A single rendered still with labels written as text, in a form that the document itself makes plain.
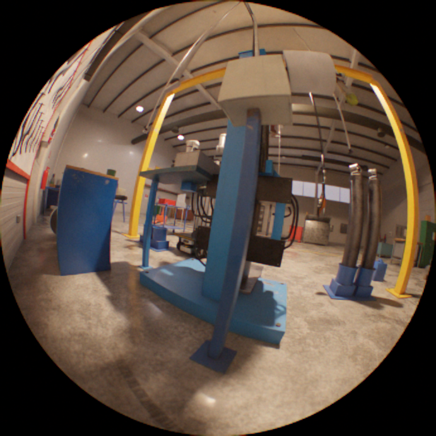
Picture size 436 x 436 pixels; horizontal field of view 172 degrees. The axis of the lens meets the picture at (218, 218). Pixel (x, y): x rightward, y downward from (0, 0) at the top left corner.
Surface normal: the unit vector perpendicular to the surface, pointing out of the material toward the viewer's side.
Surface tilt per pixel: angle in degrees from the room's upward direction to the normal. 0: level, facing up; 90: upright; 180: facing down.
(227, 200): 90
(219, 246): 90
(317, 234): 90
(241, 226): 90
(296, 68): 146
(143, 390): 0
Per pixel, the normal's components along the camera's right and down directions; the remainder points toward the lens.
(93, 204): 0.89, 0.14
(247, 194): -0.43, -0.07
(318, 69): -0.40, 0.70
